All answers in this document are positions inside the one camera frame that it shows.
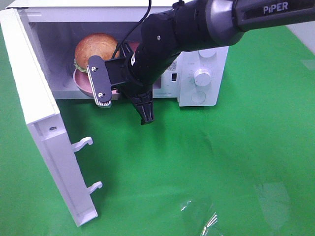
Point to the white microwave oven body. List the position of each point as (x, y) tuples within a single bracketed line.
[(45, 33)]

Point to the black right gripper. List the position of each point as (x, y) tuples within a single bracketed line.
[(119, 76)]

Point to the clear tape patch far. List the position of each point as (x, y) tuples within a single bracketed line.
[(309, 63)]

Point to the burger with lettuce and tomato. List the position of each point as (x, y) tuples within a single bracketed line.
[(96, 44)]

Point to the clear tape patch near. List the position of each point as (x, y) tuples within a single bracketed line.
[(199, 217)]

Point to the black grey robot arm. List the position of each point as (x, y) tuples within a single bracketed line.
[(192, 26)]

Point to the clear tape patch right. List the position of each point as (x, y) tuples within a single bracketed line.
[(274, 202)]

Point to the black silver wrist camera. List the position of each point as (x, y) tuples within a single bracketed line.
[(99, 81)]

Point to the white microwave knob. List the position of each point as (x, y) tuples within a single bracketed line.
[(202, 77), (207, 53)]

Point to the clear tape patch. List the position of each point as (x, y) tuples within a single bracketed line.
[(309, 63), (199, 217), (274, 202)]

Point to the pink round plate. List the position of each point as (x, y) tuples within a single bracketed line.
[(81, 79)]

